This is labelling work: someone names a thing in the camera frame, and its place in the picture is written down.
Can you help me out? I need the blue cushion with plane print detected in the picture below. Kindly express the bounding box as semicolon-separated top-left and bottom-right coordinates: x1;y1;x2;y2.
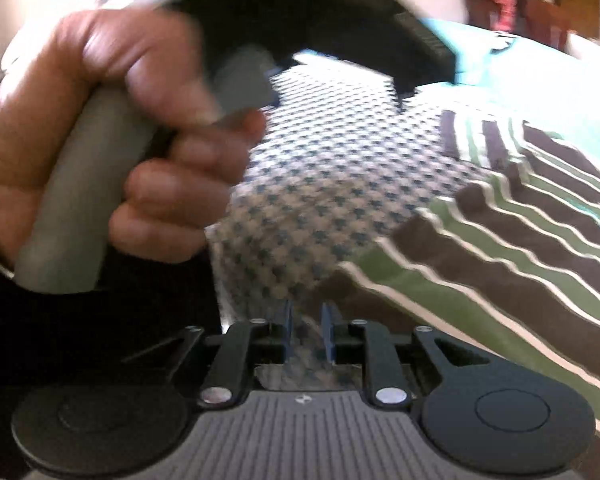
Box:
422;17;600;173

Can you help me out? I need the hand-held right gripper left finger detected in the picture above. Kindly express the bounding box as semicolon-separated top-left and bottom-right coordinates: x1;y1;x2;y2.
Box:
125;301;294;407

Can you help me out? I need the person's left hand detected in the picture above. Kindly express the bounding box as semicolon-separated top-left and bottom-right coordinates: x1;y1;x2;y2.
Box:
0;7;267;266

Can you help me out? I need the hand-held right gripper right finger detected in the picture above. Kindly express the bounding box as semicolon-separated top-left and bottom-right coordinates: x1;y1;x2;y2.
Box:
321;302;490;408

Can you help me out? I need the green brown striped shirt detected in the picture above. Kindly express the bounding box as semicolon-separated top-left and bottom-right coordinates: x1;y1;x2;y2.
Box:
330;110;600;443

